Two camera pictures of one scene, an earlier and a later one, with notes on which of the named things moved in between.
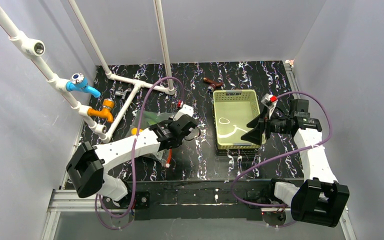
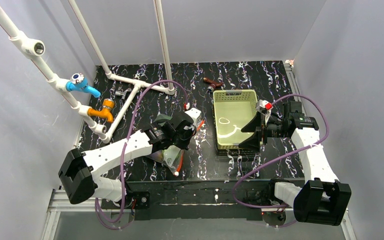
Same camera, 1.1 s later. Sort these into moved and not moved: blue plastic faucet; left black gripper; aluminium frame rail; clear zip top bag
Moved: clear zip top bag
Not moved: aluminium frame rail; blue plastic faucet; left black gripper
